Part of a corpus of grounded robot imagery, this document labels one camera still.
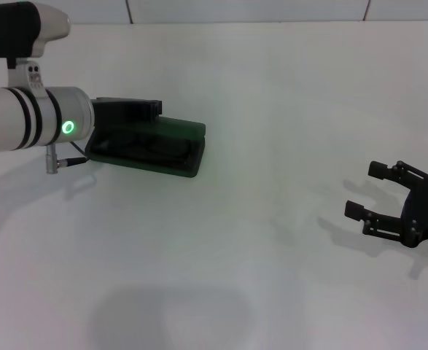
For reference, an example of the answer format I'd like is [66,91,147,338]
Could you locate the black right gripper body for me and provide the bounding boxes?
[398,174,428,249]

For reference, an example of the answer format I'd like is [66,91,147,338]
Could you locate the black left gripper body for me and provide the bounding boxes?
[90,96,149,125]

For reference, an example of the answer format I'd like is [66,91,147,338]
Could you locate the green glasses case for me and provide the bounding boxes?
[84,115,207,179]

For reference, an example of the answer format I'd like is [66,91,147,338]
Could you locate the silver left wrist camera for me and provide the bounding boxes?
[0,1,71,90]

